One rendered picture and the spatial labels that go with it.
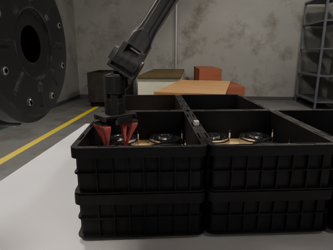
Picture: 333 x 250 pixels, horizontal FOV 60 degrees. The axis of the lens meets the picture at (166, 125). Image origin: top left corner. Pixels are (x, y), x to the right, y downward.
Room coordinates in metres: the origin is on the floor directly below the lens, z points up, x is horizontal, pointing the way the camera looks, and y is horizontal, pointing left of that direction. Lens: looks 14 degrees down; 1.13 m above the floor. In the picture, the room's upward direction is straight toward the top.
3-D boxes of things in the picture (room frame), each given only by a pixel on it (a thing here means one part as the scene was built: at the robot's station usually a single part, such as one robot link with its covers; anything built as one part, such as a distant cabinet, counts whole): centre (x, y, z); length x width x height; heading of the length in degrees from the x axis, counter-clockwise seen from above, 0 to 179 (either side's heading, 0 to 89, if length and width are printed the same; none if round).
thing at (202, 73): (6.15, -1.07, 0.41); 1.43 x 1.00 x 0.83; 175
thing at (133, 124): (0.79, 0.13, 0.91); 0.07 x 0.07 x 0.09; 40
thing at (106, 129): (0.77, 0.16, 0.91); 0.07 x 0.07 x 0.09; 40
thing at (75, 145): (0.78, 0.07, 0.92); 0.40 x 0.30 x 0.02; 3
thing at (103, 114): (0.78, 0.14, 0.98); 0.10 x 0.07 x 0.07; 130
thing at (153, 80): (5.85, 0.03, 0.38); 2.22 x 0.73 x 0.76; 175
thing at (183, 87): (3.51, -0.39, 0.37); 1.39 x 0.71 x 0.74; 166
